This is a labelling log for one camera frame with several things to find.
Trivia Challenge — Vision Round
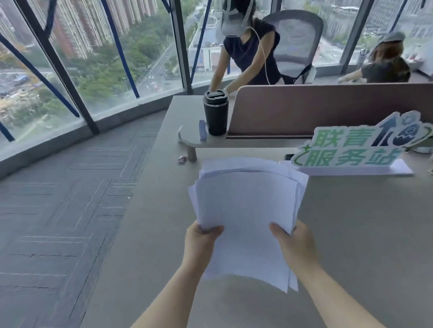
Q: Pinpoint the person's left hand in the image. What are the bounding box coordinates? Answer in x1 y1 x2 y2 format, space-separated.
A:
179 219 228 275

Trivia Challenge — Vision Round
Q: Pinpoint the person's right hand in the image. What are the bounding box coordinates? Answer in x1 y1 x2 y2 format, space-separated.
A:
270 218 320 274

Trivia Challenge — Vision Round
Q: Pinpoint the stack of white paper sheets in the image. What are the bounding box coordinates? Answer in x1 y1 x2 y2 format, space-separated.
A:
185 150 320 302

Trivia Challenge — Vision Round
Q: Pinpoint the person's left forearm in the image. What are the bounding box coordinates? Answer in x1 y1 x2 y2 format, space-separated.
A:
96 260 214 328

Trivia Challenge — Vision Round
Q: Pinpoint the person's right forearm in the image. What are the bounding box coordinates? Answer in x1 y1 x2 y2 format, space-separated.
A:
290 256 391 328

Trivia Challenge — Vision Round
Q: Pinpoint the grey curved shelf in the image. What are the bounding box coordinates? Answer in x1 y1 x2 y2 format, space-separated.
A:
177 121 239 162

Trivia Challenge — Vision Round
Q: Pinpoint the green and white desk sign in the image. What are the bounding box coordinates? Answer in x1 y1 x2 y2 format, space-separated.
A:
286 108 433 188

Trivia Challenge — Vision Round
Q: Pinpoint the black travel mug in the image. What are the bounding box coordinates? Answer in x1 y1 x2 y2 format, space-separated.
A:
202 89 232 137

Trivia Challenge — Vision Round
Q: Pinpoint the brown desk divider panel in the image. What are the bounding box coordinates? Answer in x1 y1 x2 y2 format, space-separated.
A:
222 68 433 157

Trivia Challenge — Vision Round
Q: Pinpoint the grey mesh office chair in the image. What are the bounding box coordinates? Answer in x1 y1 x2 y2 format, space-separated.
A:
262 7 330 87

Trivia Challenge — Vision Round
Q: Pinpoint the grey headset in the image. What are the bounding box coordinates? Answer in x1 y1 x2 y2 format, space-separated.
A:
218 0 259 39

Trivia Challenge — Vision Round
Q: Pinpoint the grey cap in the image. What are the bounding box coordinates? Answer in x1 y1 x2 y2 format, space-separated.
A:
377 31 407 45

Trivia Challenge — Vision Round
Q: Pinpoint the white cable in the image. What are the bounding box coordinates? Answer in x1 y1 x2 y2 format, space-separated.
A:
250 26 272 87

